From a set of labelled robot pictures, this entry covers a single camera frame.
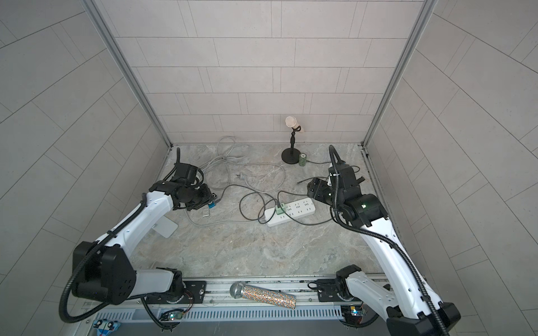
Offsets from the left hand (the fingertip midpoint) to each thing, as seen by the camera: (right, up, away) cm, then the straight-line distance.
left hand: (217, 196), depth 85 cm
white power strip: (+31, -7, +4) cm, 32 cm away
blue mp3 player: (-1, -3, -4) cm, 5 cm away
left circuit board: (-9, -35, -19) cm, 41 cm away
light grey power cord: (+1, -12, +4) cm, 13 cm away
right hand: (+37, +5, -12) cm, 40 cm away
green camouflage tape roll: (+37, +15, +20) cm, 45 cm away
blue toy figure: (-29, -37, -21) cm, 51 cm away
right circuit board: (+50, -36, -16) cm, 63 cm away
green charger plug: (+26, -5, 0) cm, 27 cm away
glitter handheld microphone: (+12, -28, -16) cm, 35 cm away
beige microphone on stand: (+32, +17, +27) cm, 45 cm away
